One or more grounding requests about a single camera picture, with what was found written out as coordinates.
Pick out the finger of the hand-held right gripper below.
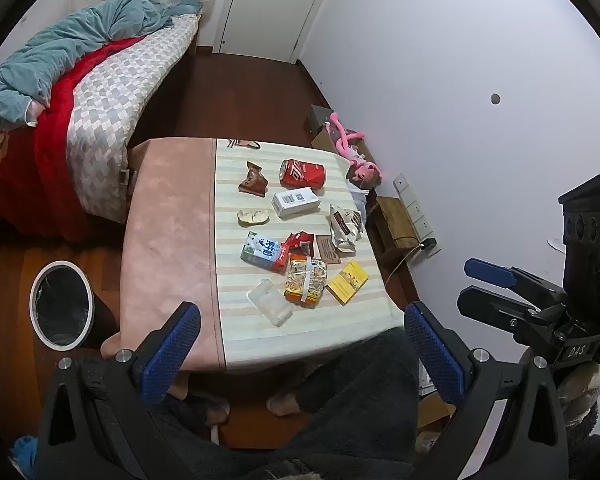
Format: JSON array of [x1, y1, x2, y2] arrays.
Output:
[[456, 285, 556, 332], [463, 257, 567, 307]]

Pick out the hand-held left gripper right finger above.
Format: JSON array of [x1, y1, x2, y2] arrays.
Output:
[[404, 301, 569, 480]]

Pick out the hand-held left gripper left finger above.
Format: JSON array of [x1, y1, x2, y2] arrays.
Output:
[[37, 301, 202, 480]]

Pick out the black white-rimmed trash bin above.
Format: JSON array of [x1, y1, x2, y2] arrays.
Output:
[[29, 260, 96, 352]]

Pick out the brown snack wrapper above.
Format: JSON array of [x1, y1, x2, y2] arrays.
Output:
[[238, 161, 269, 197]]

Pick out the red soda can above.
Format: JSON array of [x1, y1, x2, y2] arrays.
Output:
[[279, 158, 327, 191]]

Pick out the flat cardboard piece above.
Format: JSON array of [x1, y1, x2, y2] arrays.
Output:
[[417, 389, 457, 456]]

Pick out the person's foot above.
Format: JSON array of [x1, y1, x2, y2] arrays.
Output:
[[172, 375, 231, 423], [266, 391, 303, 417]]

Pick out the striped tablecloth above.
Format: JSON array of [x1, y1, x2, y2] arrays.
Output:
[[215, 139, 406, 371]]

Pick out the person's legs dark trousers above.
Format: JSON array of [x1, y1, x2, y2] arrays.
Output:
[[150, 327, 423, 480]]

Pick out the wooden stool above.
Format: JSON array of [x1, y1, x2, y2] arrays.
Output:
[[375, 196, 424, 251]]

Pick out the clear plastic packet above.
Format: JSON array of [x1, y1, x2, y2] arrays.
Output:
[[246, 279, 293, 327]]

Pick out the pink table cloth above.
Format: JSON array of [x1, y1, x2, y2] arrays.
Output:
[[102, 137, 226, 376]]

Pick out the yellow small box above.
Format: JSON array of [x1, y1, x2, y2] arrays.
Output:
[[326, 260, 370, 306]]

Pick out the blue white milk carton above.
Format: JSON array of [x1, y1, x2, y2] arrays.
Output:
[[240, 231, 292, 276]]

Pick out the white plastic bag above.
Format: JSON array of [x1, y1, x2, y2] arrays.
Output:
[[347, 182, 377, 221]]

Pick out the orange noodle packet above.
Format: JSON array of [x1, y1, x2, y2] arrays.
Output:
[[284, 255, 328, 307]]

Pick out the brown paper card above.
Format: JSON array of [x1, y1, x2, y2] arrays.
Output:
[[314, 235, 342, 265]]

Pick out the silver crumpled snack bag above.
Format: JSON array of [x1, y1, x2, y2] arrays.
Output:
[[328, 203, 365, 253]]

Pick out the red crumpled wrapper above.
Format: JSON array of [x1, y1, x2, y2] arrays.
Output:
[[284, 231, 315, 261]]

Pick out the pink plush toy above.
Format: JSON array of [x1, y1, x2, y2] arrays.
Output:
[[325, 112, 383, 192]]

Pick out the blue cloth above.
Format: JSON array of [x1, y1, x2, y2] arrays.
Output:
[[10, 435, 39, 476]]

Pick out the white small box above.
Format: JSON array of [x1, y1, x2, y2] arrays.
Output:
[[271, 186, 322, 220]]

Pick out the brown cardboard box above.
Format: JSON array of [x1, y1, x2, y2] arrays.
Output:
[[307, 105, 376, 162]]

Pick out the red blanket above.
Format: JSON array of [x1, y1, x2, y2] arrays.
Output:
[[0, 35, 146, 241]]

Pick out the bed with checkered sheet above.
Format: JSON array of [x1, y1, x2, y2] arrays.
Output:
[[0, 12, 202, 241]]

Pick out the teal blanket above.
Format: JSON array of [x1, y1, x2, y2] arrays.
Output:
[[0, 0, 203, 126]]

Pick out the white door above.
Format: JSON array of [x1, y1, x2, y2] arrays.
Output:
[[217, 0, 342, 64]]

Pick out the thin charger cable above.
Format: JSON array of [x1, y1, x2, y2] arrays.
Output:
[[382, 244, 424, 287]]

